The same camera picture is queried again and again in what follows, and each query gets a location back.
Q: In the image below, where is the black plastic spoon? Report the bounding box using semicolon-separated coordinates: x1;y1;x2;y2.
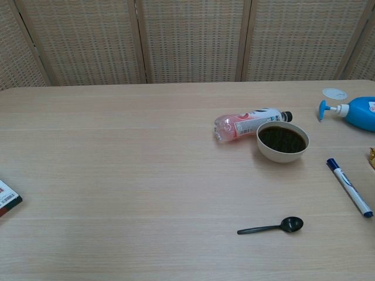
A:
237;216;304;235

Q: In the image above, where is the pink drink bottle black cap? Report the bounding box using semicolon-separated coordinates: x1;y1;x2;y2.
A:
213;107;294;143

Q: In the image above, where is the printed card box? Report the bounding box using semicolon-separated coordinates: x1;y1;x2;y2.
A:
0;179;23;219

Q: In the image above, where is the woven folding screen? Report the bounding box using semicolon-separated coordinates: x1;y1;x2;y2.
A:
0;0;375;91

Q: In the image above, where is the white round table disc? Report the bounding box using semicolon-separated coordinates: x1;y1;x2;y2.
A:
322;87;348;100

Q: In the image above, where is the blue pump soap bottle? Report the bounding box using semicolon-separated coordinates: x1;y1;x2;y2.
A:
318;96;375;132

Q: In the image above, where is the blue whiteboard marker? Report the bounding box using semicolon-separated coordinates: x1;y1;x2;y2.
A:
326;158;374;218

